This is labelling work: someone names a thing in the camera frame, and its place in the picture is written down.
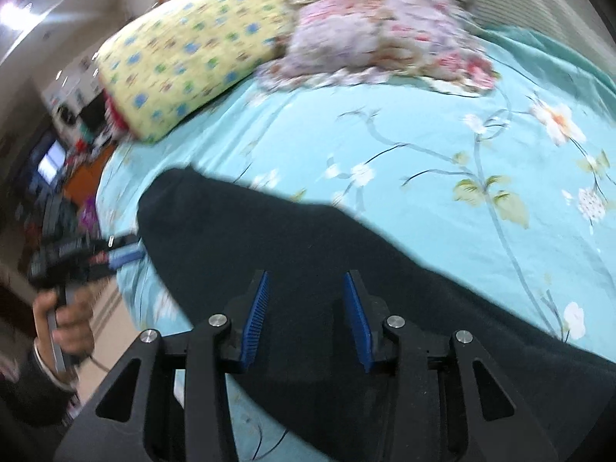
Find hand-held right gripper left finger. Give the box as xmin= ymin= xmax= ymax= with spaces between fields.
xmin=53 ymin=269 xmax=270 ymax=462

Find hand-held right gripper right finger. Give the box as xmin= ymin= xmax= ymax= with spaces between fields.
xmin=341 ymin=270 xmax=559 ymax=462

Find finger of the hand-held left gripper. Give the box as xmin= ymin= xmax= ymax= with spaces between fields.
xmin=94 ymin=233 xmax=140 ymax=252
xmin=87 ymin=244 xmax=146 ymax=281

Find black pants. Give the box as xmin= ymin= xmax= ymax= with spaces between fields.
xmin=137 ymin=166 xmax=616 ymax=462

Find person's left forearm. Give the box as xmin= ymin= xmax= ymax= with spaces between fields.
xmin=0 ymin=341 xmax=82 ymax=428

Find person's left hand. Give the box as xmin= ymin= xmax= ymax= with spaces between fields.
xmin=31 ymin=289 xmax=97 ymax=363

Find purple bag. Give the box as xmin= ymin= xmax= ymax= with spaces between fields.
xmin=78 ymin=201 xmax=101 ymax=233

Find orange wooden desk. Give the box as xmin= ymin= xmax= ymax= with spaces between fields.
xmin=62 ymin=146 xmax=117 ymax=204

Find lit computer monitor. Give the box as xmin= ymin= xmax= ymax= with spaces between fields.
xmin=35 ymin=141 xmax=69 ymax=184

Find red cloth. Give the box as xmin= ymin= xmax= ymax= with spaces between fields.
xmin=102 ymin=90 xmax=132 ymax=136

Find dark computer monitor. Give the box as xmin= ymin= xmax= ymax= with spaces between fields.
xmin=78 ymin=95 xmax=110 ymax=130

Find yellow cartoon print pillow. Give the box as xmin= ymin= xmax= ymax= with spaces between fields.
xmin=96 ymin=0 xmax=298 ymax=144

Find teal floral bed sheet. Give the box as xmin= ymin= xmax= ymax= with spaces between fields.
xmin=94 ymin=26 xmax=616 ymax=462

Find ceiling light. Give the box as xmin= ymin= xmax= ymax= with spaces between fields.
xmin=0 ymin=1 xmax=32 ymax=27

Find pink floral ruffled pillow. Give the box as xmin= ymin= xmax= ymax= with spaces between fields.
xmin=255 ymin=0 xmax=502 ymax=96

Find beige striped headboard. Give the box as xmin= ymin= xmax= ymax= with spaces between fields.
xmin=260 ymin=0 xmax=614 ymax=107

